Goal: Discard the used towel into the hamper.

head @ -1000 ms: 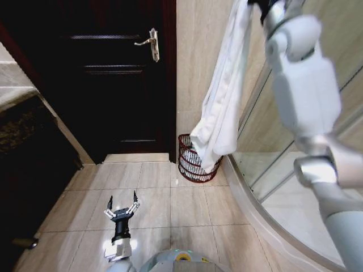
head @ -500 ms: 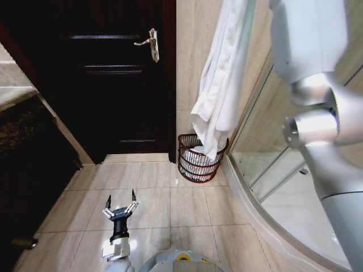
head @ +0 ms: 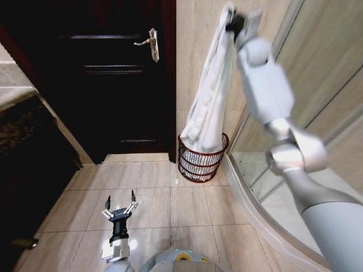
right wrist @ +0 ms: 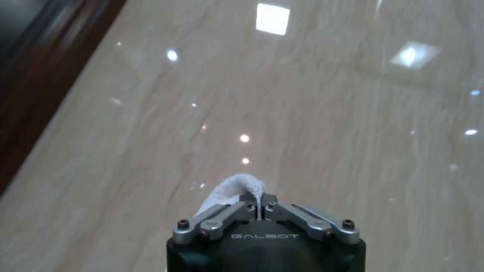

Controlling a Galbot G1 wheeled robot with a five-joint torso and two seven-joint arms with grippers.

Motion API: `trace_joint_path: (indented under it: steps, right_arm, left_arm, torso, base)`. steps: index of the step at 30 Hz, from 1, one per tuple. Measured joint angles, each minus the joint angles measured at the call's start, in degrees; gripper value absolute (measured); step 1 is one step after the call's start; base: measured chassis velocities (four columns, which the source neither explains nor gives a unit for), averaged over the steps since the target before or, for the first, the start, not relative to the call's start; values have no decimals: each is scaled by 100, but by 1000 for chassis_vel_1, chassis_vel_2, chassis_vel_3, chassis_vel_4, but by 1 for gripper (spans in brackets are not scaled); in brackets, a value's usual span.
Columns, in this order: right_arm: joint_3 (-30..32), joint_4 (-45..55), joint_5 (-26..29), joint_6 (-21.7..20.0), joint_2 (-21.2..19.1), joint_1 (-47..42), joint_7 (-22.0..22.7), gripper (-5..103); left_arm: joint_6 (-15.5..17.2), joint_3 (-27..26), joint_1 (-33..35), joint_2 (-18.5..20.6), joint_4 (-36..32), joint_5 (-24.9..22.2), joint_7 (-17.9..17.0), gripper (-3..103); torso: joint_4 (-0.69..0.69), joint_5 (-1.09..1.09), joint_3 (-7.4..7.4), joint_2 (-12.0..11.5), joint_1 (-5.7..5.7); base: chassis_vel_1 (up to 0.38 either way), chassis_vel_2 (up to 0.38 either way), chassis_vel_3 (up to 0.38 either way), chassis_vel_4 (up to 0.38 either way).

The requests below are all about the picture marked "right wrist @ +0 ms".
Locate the dark red wooden baseboard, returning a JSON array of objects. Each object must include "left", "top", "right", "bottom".
[{"left": 0, "top": 0, "right": 128, "bottom": 196}]

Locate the white towel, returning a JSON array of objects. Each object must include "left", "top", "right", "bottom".
[{"left": 196, "top": 173, "right": 270, "bottom": 218}]

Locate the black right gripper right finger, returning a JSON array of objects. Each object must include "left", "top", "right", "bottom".
[{"left": 260, "top": 192, "right": 362, "bottom": 245}]

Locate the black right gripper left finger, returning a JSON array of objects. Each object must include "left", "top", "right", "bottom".
[{"left": 172, "top": 192, "right": 260, "bottom": 243}]

